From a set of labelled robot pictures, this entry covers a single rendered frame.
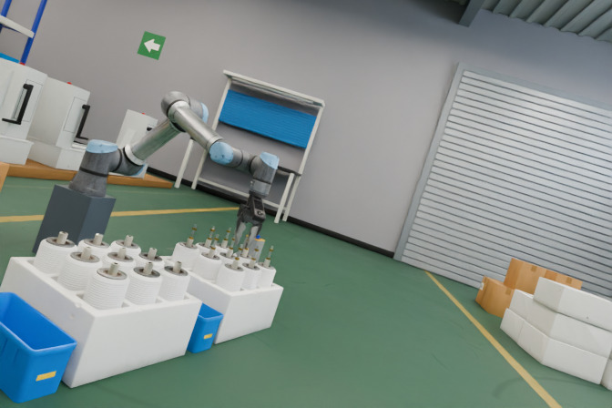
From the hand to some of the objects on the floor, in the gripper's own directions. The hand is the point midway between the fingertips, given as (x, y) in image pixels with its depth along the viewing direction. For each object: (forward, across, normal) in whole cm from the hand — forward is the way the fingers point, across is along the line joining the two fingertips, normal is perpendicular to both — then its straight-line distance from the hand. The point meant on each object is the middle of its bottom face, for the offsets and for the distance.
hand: (242, 244), depth 160 cm
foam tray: (+35, -2, -17) cm, 39 cm away
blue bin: (+35, +16, +5) cm, 38 cm away
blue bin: (+35, +60, +37) cm, 78 cm away
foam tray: (+35, +41, +17) cm, 56 cm away
